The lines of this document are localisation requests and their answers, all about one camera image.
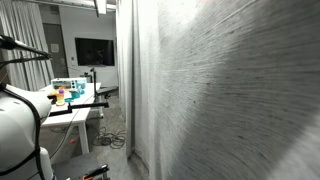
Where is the black cable bundle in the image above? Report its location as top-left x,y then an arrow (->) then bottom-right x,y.
91,126 -> 128,150

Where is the white table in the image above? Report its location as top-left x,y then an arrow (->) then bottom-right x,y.
39,82 -> 103,155

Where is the pleated grey background curtain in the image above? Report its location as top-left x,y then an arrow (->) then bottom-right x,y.
0,0 -> 56,93

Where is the colourful stacking toy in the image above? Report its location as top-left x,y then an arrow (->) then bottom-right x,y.
54,87 -> 67,107

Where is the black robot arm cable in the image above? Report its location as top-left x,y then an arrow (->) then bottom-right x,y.
0,34 -> 53,180

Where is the black upright stand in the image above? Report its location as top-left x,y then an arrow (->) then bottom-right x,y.
89,67 -> 100,103

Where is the large grey woven curtain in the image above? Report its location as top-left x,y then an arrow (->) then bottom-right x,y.
133,0 -> 320,180

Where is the ceiling light fixture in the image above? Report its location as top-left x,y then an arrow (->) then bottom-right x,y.
93,0 -> 118,15

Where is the teal white box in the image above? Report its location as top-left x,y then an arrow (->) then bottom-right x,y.
50,77 -> 88,92

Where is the black wall television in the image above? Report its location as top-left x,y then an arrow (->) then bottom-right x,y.
74,37 -> 116,67

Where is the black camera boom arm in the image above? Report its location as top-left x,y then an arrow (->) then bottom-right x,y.
47,94 -> 110,118

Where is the grey door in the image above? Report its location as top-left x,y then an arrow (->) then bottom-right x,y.
42,22 -> 70,79

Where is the paper sign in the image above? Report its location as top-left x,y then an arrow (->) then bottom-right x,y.
50,42 -> 60,54

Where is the black low bench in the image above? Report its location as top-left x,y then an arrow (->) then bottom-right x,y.
95,85 -> 120,100

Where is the teal cup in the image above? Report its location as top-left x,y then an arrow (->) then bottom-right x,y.
69,89 -> 82,100

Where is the orange black clamp silver jaw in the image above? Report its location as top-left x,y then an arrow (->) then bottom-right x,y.
82,163 -> 111,180

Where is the narrow pale curtain panel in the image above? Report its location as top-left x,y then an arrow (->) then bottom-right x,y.
115,0 -> 135,158

